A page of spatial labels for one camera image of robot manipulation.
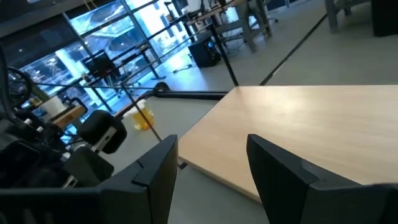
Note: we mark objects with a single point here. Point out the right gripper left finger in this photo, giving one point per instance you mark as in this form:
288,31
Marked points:
149,186

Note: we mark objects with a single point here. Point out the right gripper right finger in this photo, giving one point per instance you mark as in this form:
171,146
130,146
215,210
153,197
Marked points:
280,186

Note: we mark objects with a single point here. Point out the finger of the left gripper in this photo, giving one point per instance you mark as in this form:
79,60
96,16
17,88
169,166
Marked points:
99,121
87,165

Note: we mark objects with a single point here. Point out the orange medicine bottle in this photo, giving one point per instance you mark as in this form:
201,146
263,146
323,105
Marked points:
136,123

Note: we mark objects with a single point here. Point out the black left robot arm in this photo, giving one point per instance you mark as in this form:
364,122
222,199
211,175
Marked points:
3,93

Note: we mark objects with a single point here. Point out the wooden shelf board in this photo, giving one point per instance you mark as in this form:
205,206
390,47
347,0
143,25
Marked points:
311,124

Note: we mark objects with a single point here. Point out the thin black rod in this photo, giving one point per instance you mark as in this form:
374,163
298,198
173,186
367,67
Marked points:
141,112

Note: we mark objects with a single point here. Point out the black computer monitor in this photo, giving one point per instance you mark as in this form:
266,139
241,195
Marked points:
99,63

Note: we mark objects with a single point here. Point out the black computer tower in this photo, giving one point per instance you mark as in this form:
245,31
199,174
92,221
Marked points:
203,53

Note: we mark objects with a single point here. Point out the grey metal desk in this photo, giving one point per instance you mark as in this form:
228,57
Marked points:
250,37

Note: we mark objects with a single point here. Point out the grey table leg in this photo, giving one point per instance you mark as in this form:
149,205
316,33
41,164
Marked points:
332,18

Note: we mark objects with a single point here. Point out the black floor cabinet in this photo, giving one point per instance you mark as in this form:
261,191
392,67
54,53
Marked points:
385,18

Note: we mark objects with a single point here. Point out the black metal table frame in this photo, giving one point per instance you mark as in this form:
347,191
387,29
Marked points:
192,95

